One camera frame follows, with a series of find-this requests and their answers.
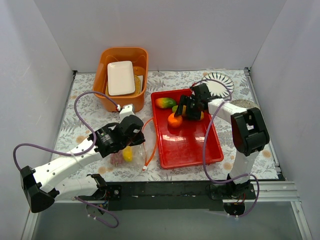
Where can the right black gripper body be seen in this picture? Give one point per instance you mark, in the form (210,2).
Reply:
(188,107)

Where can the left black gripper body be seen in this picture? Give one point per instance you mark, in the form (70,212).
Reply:
(135,136)

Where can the yellow lemon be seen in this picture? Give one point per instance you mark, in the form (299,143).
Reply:
(200,116)

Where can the purple grape bunch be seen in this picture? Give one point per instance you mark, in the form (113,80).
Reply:
(117,159)

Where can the green yellow mango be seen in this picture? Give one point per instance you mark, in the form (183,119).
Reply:
(174,108)

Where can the orange tangerine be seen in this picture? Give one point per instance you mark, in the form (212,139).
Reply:
(174,121)

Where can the clear zip top bag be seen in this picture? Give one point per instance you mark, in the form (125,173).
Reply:
(143,154)

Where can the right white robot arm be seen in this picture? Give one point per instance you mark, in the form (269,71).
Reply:
(249,135)

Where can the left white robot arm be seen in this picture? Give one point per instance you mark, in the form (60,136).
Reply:
(48,183)

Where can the striped round plate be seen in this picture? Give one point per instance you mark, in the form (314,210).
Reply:
(219,84)

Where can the red green mango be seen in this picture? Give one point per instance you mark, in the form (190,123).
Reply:
(165,102)

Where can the floral table mat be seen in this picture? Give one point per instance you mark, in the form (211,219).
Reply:
(84,108)

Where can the red plastic tray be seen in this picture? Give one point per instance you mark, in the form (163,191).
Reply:
(181,146)

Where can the speckled small round plate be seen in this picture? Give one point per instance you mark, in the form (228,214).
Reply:
(243,103)

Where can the white rectangular plate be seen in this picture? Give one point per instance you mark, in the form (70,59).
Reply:
(119,70)

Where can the yellow woven basket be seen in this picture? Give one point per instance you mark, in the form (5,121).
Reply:
(126,88)

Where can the orange plastic bin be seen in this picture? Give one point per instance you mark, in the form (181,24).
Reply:
(139,58)

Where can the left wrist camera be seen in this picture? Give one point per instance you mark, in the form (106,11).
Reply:
(126,110)

